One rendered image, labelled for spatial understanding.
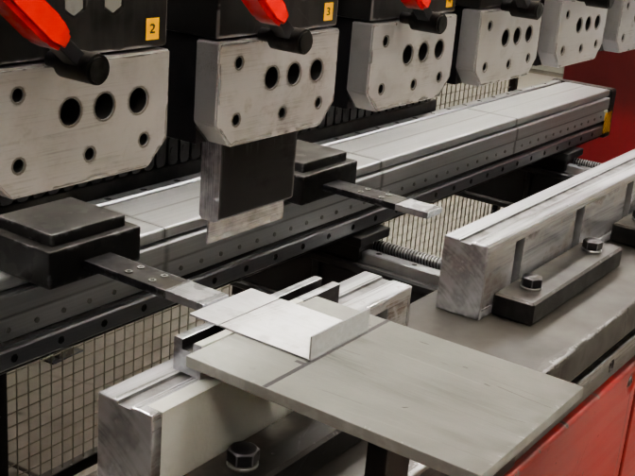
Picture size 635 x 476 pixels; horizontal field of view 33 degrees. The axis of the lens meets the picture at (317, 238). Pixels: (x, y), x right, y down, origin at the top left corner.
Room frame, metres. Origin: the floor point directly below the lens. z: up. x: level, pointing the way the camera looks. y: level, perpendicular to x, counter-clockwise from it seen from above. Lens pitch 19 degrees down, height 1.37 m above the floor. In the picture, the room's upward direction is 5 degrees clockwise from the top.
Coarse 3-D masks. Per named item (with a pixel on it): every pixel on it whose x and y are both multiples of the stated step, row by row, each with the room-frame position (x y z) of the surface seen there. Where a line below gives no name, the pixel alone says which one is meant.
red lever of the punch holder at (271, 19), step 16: (256, 0) 0.73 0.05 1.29; (272, 0) 0.74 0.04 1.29; (256, 16) 0.75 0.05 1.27; (272, 16) 0.75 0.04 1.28; (272, 32) 0.78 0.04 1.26; (288, 32) 0.77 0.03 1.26; (304, 32) 0.77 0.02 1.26; (272, 48) 0.78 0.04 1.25; (288, 48) 0.77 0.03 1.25; (304, 48) 0.77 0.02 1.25
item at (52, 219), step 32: (0, 224) 0.97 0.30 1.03; (32, 224) 0.96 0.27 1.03; (64, 224) 0.97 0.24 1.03; (96, 224) 0.98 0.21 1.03; (128, 224) 1.02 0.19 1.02; (0, 256) 0.96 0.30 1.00; (32, 256) 0.93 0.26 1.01; (64, 256) 0.93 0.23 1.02; (96, 256) 0.97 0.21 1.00; (128, 256) 1.00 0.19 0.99; (160, 288) 0.90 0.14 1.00; (192, 288) 0.90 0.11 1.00
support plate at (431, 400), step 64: (384, 320) 0.88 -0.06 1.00; (256, 384) 0.73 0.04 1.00; (320, 384) 0.74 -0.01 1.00; (384, 384) 0.75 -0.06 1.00; (448, 384) 0.76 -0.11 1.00; (512, 384) 0.77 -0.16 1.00; (576, 384) 0.78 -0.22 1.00; (384, 448) 0.67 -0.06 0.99; (448, 448) 0.66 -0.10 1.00; (512, 448) 0.67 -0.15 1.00
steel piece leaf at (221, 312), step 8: (232, 296) 0.90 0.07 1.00; (240, 296) 0.90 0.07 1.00; (248, 296) 0.90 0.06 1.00; (256, 296) 0.91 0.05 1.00; (264, 296) 0.91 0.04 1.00; (272, 296) 0.91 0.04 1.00; (216, 304) 0.88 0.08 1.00; (224, 304) 0.88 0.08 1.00; (232, 304) 0.88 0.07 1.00; (240, 304) 0.88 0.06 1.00; (248, 304) 0.88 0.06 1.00; (256, 304) 0.89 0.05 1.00; (264, 304) 0.89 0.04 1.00; (200, 312) 0.86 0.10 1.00; (208, 312) 0.86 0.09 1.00; (216, 312) 0.86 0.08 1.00; (224, 312) 0.86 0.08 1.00; (232, 312) 0.86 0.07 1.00; (240, 312) 0.87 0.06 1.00; (248, 312) 0.87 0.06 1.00; (208, 320) 0.84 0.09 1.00; (216, 320) 0.84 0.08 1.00; (224, 320) 0.84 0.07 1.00
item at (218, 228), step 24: (216, 144) 0.81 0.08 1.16; (240, 144) 0.83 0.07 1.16; (264, 144) 0.86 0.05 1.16; (288, 144) 0.89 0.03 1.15; (216, 168) 0.81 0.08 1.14; (240, 168) 0.83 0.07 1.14; (264, 168) 0.86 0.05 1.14; (288, 168) 0.89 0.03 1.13; (216, 192) 0.81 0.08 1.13; (240, 192) 0.83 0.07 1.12; (264, 192) 0.86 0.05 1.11; (288, 192) 0.89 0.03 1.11; (216, 216) 0.81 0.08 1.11; (240, 216) 0.85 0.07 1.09; (264, 216) 0.88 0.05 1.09; (216, 240) 0.83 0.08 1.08
